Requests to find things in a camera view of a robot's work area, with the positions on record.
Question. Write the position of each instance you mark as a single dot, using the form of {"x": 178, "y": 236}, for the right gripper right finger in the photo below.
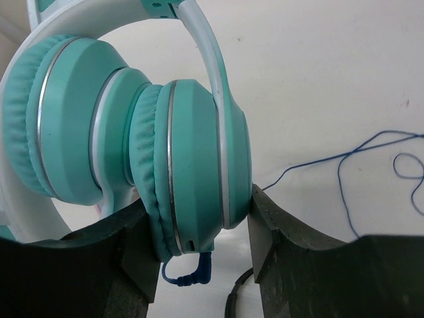
{"x": 305, "y": 273}

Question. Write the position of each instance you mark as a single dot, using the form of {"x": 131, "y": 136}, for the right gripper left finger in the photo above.
{"x": 107, "y": 269}

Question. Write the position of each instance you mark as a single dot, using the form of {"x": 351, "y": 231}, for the teal cat ear headphones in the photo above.
{"x": 80, "y": 126}

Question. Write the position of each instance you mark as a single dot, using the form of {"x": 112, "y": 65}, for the small black headphones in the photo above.
{"x": 232, "y": 298}

